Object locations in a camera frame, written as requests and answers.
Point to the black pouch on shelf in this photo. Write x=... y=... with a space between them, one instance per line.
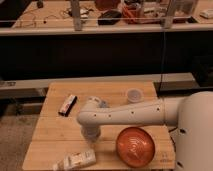
x=109 y=17

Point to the right metal frame post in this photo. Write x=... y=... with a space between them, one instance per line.
x=170 y=13

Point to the orange tool on shelf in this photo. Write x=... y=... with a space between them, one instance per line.
x=132 y=14

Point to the left metal frame post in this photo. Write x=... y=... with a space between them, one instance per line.
x=75 y=7

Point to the small blue object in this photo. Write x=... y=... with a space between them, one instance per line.
x=104 y=104

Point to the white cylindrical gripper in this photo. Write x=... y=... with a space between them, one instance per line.
x=91 y=133

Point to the clear plastic cup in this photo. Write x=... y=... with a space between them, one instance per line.
x=134 y=95

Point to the orange ceramic bowl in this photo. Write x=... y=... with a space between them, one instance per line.
x=135 y=147

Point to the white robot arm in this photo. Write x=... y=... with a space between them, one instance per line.
x=192 y=115

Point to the wooden table board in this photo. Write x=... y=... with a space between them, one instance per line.
x=55 y=136

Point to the metal frame post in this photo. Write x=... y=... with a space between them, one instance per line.
x=75 y=7
x=170 y=13

